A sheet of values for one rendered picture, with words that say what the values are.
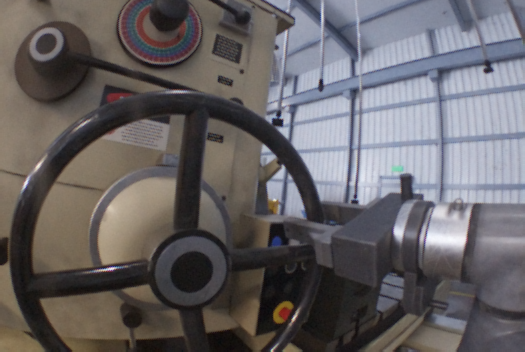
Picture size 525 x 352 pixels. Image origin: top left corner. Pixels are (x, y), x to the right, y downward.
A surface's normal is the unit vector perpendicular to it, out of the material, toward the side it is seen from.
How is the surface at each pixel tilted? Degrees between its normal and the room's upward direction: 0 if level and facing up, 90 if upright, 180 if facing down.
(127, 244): 90
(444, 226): 63
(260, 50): 90
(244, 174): 90
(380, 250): 90
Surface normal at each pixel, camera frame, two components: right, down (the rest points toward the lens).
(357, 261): -0.79, 0.21
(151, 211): 0.54, -0.16
